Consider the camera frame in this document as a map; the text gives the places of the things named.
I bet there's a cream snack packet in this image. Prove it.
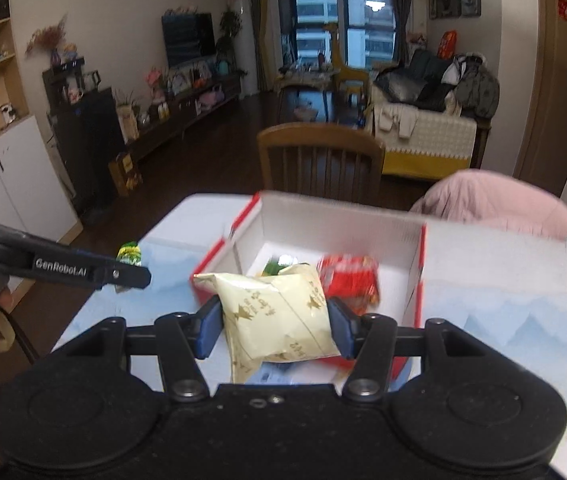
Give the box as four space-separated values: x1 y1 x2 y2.
195 263 339 384

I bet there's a red cardboard box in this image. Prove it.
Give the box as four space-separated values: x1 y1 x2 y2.
190 190 428 386

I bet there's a green white jelly cup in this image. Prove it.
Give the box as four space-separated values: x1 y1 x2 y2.
113 242 146 294

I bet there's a wooden chair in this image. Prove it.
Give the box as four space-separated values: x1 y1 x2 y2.
256 122 385 205

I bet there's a red snack packet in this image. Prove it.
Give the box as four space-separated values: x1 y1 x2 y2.
317 255 380 315

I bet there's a sofa with white cover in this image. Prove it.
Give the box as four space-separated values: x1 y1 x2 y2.
365 49 500 181

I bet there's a brown paper bag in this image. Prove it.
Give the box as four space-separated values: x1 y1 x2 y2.
108 152 142 197

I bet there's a pink cushioned chair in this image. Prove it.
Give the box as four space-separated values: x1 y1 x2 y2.
410 169 567 242

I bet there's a green foil snack bar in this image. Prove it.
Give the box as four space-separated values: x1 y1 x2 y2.
261 255 303 276

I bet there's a dark tv cabinet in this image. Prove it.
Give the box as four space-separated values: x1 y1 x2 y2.
43 58 241 214

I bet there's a television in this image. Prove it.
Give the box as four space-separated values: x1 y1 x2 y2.
161 13 216 67

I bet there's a white cupboard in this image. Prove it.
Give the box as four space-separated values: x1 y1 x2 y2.
0 116 82 242

